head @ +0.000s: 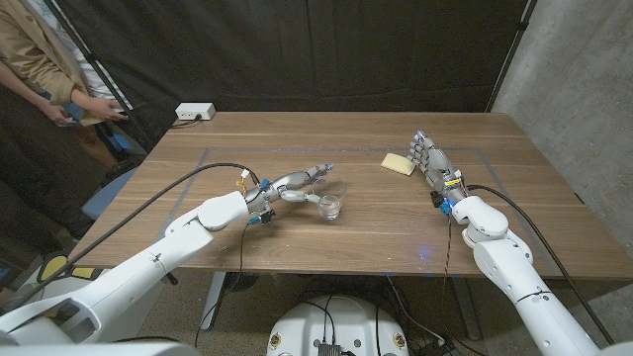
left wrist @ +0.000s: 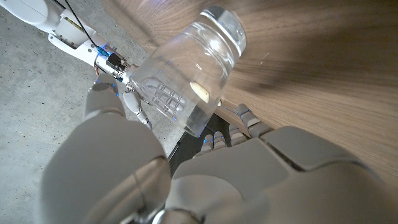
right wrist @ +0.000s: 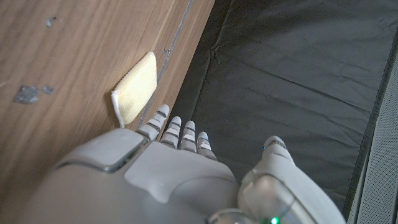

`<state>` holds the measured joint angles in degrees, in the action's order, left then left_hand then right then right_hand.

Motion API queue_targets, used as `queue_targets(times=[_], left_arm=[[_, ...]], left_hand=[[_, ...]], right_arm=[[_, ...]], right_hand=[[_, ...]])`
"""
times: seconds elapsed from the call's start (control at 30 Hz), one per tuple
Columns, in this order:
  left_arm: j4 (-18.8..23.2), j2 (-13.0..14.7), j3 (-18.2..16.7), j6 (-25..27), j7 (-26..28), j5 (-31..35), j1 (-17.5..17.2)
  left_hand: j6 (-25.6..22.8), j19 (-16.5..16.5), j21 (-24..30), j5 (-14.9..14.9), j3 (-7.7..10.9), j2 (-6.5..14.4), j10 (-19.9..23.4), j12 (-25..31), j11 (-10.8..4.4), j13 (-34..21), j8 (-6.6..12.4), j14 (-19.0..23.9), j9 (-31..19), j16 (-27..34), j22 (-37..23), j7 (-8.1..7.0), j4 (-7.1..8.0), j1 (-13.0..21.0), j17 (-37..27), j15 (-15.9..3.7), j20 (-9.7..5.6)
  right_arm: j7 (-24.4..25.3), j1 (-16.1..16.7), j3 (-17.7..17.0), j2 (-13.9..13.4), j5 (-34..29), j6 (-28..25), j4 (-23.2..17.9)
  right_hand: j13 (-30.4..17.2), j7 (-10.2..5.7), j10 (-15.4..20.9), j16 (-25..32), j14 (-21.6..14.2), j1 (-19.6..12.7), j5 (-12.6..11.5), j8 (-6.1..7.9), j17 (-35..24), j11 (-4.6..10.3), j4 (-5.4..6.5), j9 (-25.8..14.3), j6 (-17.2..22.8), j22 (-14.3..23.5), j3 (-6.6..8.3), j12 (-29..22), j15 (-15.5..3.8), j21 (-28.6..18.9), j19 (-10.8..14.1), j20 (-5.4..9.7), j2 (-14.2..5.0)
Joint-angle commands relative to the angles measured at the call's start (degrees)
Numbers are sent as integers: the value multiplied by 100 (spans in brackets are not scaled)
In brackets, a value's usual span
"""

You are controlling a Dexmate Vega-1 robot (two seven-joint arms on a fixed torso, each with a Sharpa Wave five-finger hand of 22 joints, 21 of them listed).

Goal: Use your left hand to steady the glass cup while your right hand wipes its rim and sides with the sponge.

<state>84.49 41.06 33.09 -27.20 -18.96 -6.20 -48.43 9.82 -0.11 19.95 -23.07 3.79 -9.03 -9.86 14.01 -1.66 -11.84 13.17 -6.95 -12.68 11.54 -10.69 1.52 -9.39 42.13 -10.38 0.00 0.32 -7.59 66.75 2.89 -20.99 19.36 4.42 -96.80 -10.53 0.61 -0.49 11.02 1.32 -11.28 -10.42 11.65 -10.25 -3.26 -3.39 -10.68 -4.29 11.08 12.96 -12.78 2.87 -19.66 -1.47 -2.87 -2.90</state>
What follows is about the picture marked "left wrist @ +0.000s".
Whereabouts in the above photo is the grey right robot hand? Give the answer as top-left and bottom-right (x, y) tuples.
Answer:
(93, 49), (187, 131)

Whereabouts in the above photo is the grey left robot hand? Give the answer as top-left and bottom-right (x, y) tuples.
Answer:
(40, 81), (398, 224)

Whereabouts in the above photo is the yellow sponge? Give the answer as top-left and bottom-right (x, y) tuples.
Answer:
(189, 81), (211, 104)

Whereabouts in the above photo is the clear glass cup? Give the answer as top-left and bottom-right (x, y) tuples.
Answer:
(129, 4), (248, 138)

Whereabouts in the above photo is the thin right wrist cable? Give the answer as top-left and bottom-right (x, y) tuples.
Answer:
(52, 0), (100, 48)

